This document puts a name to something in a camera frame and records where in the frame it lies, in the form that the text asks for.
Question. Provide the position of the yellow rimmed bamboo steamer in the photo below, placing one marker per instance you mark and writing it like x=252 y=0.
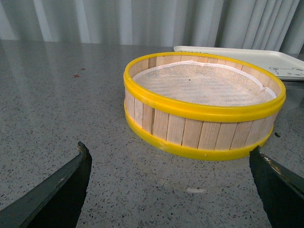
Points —
x=204 y=132

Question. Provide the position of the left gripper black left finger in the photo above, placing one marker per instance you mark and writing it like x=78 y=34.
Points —
x=57 y=201

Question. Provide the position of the white rectangular bear tray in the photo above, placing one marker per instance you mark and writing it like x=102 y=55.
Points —
x=283 y=66

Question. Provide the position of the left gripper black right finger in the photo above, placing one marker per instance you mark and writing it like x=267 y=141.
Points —
x=280 y=189

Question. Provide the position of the grey pleated curtain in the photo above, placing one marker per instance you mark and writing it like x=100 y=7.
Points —
x=249 y=24

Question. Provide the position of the white steamer cloth liner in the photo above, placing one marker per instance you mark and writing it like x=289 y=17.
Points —
x=205 y=84

